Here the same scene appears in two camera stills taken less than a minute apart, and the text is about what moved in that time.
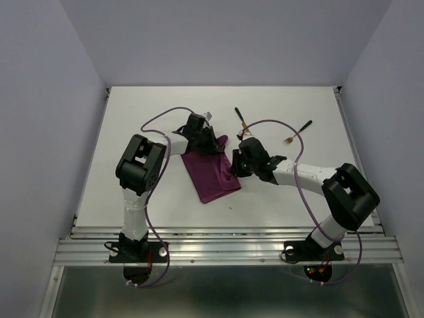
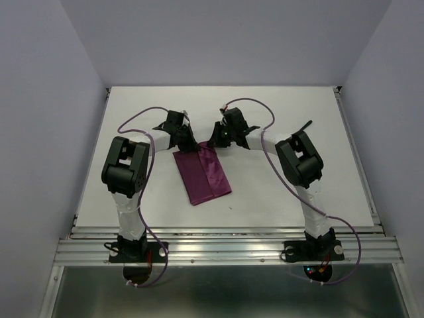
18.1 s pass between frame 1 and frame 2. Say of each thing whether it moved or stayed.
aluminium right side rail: stayed
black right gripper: moved
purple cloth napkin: moved
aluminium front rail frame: stayed
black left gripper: moved
